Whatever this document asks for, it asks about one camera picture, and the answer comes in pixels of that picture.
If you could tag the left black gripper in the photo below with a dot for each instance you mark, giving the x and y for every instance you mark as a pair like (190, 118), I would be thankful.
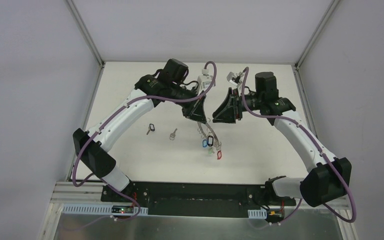
(194, 104)

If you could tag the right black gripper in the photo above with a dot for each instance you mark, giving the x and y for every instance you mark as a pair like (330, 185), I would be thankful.
(236, 105)

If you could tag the large metal keyring disc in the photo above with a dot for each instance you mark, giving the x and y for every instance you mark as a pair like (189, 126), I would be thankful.
(206, 130)

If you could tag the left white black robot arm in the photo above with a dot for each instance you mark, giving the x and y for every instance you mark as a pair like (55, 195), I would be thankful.
(92, 146)

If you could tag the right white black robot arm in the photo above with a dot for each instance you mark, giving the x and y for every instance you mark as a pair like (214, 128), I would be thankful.
(328, 176)

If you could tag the blue key tag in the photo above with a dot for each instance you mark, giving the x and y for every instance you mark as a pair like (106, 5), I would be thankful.
(204, 143)

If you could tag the red key tag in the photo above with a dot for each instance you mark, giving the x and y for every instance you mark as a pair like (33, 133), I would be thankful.
(219, 154)

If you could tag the key with black tag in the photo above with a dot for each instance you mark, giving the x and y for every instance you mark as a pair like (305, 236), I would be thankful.
(151, 128)

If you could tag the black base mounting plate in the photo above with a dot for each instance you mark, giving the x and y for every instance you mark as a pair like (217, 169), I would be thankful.
(198, 199)

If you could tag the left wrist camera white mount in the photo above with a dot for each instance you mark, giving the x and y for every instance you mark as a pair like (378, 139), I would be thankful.
(204, 81)

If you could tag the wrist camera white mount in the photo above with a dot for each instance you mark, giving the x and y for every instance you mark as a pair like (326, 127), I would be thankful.
(236, 78)
(204, 81)

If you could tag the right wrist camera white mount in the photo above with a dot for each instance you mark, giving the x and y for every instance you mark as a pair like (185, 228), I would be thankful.
(236, 78)

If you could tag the silver key with small ring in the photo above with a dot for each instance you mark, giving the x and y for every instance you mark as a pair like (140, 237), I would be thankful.
(172, 135)

